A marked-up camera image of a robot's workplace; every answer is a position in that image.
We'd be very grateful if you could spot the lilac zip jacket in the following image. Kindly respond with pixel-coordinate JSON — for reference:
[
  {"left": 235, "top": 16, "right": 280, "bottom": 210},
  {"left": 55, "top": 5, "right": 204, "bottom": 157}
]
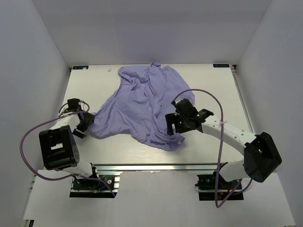
[{"left": 89, "top": 62, "right": 195, "bottom": 151}]

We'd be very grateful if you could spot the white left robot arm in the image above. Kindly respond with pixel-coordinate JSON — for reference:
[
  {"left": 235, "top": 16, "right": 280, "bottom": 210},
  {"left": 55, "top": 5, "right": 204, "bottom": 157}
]
[{"left": 39, "top": 112, "right": 100, "bottom": 189}]

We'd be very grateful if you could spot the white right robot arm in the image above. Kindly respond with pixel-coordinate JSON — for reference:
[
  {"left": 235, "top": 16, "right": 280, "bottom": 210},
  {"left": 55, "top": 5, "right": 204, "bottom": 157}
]
[{"left": 165, "top": 109, "right": 282, "bottom": 189}]

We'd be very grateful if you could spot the dark left corner label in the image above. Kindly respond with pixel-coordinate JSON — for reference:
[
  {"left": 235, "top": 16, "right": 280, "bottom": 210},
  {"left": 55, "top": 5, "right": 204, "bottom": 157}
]
[{"left": 72, "top": 65, "right": 89, "bottom": 70}]

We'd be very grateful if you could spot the dark table corner label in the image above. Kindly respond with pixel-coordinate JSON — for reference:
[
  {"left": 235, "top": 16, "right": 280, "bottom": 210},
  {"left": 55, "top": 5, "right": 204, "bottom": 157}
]
[{"left": 213, "top": 63, "right": 230, "bottom": 68}]

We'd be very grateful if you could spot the white front cover board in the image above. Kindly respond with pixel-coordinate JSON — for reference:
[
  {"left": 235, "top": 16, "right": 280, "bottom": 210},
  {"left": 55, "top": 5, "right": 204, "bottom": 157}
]
[{"left": 24, "top": 171, "right": 294, "bottom": 227}]

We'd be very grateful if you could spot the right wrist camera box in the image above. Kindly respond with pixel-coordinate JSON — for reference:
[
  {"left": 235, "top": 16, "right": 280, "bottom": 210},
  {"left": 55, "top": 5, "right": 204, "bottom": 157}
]
[{"left": 174, "top": 99, "right": 198, "bottom": 117}]

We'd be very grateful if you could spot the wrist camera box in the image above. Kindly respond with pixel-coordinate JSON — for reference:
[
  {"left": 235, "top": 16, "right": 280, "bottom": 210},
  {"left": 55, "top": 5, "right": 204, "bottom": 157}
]
[
  {"left": 66, "top": 98, "right": 82, "bottom": 113},
  {"left": 174, "top": 99, "right": 198, "bottom": 117}
]

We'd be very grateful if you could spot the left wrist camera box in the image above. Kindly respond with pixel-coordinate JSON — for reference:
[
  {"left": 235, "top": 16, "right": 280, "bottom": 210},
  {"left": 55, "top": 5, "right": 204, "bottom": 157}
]
[{"left": 66, "top": 98, "right": 82, "bottom": 113}]

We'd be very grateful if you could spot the aluminium table front rail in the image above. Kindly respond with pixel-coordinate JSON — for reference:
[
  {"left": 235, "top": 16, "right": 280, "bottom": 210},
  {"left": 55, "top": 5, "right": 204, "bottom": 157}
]
[{"left": 44, "top": 162, "right": 268, "bottom": 172}]

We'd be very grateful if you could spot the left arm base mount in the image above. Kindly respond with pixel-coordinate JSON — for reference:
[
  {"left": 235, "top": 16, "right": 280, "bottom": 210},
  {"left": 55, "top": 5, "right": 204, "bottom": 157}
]
[{"left": 70, "top": 171, "right": 122, "bottom": 198}]

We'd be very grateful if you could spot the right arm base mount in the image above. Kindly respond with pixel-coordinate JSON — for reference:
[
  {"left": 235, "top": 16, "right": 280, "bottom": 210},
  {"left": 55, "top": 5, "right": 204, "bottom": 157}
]
[{"left": 195, "top": 171, "right": 244, "bottom": 201}]

